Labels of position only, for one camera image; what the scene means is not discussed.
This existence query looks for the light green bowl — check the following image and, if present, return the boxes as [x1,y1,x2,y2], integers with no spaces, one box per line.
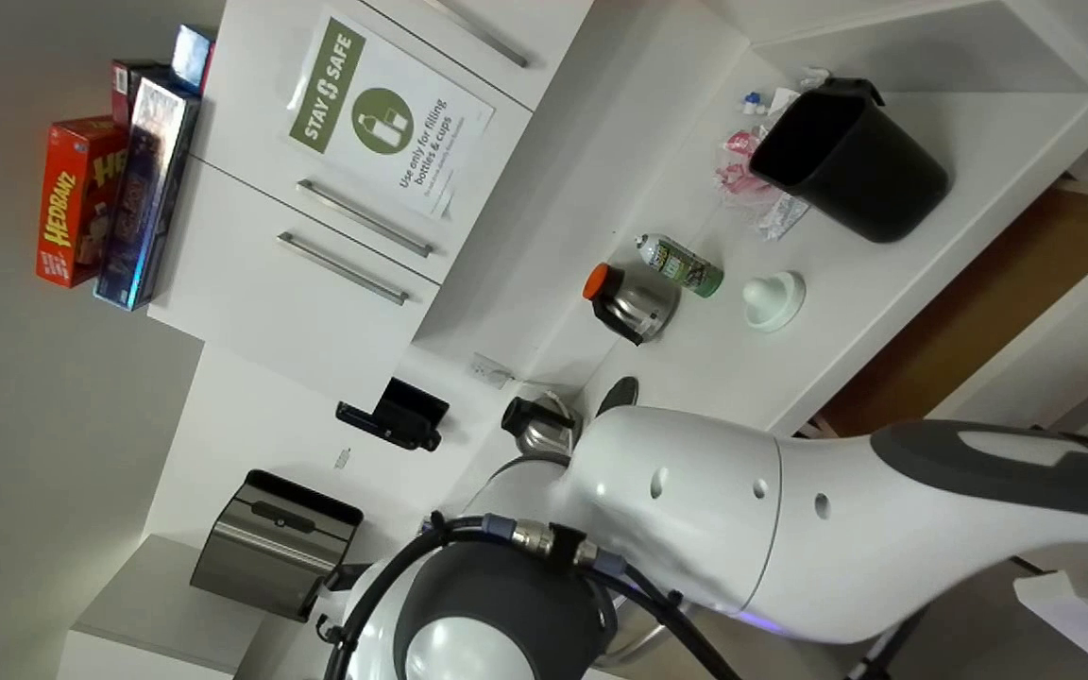
[739,270,807,335]

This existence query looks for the large steel coffee pot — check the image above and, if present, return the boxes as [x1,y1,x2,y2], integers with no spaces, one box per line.
[500,389,584,465]

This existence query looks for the red cardboard box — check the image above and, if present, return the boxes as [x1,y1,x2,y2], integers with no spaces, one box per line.
[35,115,134,291]

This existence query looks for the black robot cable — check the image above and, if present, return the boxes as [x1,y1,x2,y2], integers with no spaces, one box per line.
[320,510,748,680]

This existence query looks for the small dark red box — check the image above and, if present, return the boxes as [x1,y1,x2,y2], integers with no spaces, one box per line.
[105,57,178,127]

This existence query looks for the small blue box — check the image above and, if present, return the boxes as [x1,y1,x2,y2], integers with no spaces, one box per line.
[168,18,218,92]

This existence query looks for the dark blue foil box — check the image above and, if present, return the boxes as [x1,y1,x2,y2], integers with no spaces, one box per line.
[91,68,205,315]

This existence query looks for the pink packets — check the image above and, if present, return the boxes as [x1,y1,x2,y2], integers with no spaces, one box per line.
[713,126,773,202]

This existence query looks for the white printed packet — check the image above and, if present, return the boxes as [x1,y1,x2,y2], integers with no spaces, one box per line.
[754,194,817,241]

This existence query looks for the black landfill bin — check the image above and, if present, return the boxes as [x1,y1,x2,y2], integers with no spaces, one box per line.
[748,77,957,247]

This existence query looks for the silver bar cabinet handle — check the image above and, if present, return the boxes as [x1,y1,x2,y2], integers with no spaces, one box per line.
[277,226,417,310]
[296,174,443,260]
[427,0,535,72]

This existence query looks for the steel coffee pot orange lid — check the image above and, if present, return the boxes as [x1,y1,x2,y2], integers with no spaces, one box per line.
[579,260,684,347]

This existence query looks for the stay safe paper sign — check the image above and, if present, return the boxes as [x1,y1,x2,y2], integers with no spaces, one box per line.
[286,17,500,226]

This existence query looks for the white wall cabinet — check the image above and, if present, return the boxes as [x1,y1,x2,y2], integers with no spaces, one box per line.
[142,0,596,382]

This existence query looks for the steel paper towel dispenser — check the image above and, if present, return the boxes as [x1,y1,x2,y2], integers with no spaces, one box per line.
[184,469,368,624]

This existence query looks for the black mounted camera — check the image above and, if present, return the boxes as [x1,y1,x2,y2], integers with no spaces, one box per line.
[334,374,455,454]

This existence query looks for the white packets with colour print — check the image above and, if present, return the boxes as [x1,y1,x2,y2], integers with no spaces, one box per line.
[737,63,840,126]

